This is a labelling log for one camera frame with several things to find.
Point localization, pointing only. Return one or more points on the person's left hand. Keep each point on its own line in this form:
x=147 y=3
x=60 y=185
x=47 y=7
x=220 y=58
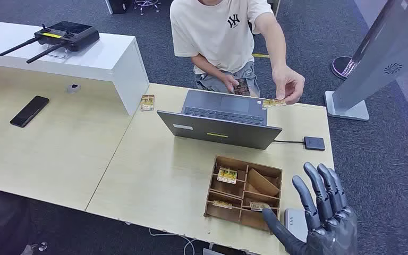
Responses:
x=288 y=82

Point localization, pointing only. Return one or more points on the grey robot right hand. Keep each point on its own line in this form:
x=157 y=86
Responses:
x=330 y=228

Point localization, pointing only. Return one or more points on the person's right hand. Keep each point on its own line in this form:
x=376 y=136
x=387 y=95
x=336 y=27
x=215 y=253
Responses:
x=229 y=81

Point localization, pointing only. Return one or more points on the dark patterned phone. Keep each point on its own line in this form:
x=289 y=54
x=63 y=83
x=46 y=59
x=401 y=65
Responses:
x=241 y=88

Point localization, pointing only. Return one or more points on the gold ID card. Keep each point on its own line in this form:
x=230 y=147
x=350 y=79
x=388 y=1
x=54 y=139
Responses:
x=273 y=102

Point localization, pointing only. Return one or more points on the gold room key card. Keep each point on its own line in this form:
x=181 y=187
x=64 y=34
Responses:
x=256 y=206

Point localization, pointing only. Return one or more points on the person's right forearm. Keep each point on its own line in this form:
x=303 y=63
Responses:
x=207 y=67

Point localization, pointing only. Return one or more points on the person's left forearm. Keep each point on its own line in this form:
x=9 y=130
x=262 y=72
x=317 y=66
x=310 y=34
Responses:
x=278 y=45

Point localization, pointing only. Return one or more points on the white card reader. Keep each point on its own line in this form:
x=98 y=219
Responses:
x=293 y=223

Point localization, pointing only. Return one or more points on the person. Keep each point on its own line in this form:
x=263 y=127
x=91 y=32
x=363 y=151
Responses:
x=218 y=31

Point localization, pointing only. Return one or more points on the small black card reader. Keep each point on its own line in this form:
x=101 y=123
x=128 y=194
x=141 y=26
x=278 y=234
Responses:
x=314 y=143

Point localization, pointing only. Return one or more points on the gold card with brown border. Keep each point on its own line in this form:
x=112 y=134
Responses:
x=147 y=102

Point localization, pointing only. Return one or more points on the gold and white card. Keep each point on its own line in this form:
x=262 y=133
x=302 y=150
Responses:
x=227 y=175

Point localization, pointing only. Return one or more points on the yellow floor tape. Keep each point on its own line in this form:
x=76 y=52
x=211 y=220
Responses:
x=261 y=55

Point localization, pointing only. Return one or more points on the grey laptop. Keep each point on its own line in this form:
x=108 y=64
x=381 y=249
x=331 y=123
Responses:
x=225 y=133

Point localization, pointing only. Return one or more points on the grey kiosk stand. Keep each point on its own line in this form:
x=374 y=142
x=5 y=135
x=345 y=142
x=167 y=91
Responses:
x=376 y=60

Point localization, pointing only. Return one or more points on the wooden compartment box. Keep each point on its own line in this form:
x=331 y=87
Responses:
x=225 y=190

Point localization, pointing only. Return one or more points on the chrome chair base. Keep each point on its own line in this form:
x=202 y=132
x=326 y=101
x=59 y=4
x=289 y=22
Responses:
x=147 y=4

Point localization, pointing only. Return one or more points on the black box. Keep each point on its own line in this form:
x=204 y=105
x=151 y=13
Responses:
x=117 y=5

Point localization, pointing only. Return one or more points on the white desk shelf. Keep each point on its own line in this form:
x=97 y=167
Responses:
x=95 y=60

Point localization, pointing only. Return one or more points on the small grey round puck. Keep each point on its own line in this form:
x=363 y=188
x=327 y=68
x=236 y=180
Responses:
x=73 y=88

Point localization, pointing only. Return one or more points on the black remote controller with antennas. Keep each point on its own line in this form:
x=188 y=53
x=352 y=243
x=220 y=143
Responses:
x=70 y=35

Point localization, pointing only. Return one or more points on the clear acrylic controller stand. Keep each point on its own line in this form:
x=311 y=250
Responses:
x=59 y=53

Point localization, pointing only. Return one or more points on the black smartphone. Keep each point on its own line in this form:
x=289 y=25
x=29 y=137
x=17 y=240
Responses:
x=29 y=111

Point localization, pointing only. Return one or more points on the black office chair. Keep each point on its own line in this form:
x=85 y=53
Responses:
x=0 y=221

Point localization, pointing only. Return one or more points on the round chrome post base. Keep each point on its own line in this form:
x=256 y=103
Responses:
x=341 y=67

